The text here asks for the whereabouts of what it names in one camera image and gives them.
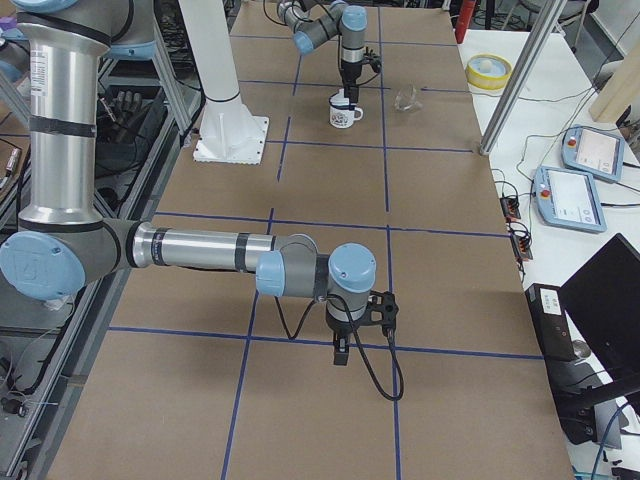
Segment white enamel mug blue rim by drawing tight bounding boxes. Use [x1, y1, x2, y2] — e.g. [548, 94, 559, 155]
[329, 104, 364, 129]

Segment teach pendant tablet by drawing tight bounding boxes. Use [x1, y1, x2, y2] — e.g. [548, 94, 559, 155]
[561, 125, 624, 183]
[533, 166, 607, 233]

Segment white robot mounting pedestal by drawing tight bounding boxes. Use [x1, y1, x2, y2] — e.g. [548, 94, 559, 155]
[179, 0, 269, 165]

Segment red cylinder tube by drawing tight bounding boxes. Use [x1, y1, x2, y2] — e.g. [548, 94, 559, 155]
[454, 0, 476, 45]

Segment black computer box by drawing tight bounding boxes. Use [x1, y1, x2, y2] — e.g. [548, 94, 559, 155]
[525, 283, 575, 362]

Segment blue tape grid lines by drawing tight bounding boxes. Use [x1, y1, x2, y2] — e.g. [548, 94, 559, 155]
[107, 7, 546, 480]

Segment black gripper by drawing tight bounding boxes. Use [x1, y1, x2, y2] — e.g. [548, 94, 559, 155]
[326, 314, 362, 366]
[340, 60, 362, 101]

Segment near teach pendant tablet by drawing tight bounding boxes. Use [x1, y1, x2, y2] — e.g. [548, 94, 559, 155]
[533, 166, 607, 233]

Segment aluminium frame post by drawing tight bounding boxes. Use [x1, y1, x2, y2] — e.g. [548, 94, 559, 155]
[479, 0, 566, 156]

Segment yellow rimmed bowl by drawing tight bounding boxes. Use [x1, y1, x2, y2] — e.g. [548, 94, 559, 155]
[465, 53, 513, 91]

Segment far teach pendant tablet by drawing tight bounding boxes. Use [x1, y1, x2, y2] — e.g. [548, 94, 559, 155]
[561, 125, 624, 183]

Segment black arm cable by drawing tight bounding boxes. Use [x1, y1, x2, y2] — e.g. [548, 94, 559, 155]
[273, 294, 405, 401]

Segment white ceramic lid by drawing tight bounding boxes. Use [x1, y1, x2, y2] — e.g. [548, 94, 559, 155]
[329, 89, 352, 110]

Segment black monitor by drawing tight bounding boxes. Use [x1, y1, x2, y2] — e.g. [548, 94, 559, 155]
[557, 233, 639, 413]

